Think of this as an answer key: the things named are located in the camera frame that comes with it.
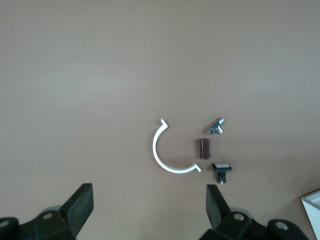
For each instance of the white curved plastic clamp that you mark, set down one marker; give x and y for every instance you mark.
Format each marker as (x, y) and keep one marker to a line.
(155, 147)

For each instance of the silver metal fitting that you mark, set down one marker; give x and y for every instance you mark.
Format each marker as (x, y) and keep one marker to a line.
(216, 126)

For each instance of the black switch with white face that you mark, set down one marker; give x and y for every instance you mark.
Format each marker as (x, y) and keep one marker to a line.
(222, 167)

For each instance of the white drawer cabinet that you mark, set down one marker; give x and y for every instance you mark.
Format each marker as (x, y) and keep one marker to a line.
(312, 215)

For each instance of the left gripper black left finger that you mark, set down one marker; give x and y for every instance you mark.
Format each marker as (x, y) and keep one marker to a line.
(77, 207)

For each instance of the small brown block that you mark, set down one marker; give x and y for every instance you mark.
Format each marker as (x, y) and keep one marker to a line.
(202, 148)

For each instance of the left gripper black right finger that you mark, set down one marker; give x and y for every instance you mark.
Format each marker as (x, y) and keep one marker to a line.
(217, 215)

